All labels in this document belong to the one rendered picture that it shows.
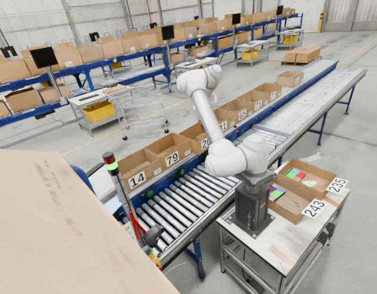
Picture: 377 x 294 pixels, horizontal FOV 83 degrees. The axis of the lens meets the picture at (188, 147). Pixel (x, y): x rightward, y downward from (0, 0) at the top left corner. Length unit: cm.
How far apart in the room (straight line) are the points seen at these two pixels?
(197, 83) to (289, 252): 126
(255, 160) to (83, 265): 119
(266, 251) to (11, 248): 157
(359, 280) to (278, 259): 113
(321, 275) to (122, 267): 243
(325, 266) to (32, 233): 254
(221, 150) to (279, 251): 81
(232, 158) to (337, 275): 170
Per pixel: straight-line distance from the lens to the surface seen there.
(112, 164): 104
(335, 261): 269
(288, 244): 174
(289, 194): 204
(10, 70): 603
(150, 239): 137
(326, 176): 226
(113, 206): 131
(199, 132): 259
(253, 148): 129
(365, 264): 279
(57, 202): 27
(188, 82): 146
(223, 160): 123
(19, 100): 585
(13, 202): 27
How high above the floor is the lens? 216
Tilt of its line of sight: 32 degrees down
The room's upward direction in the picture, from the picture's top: 8 degrees counter-clockwise
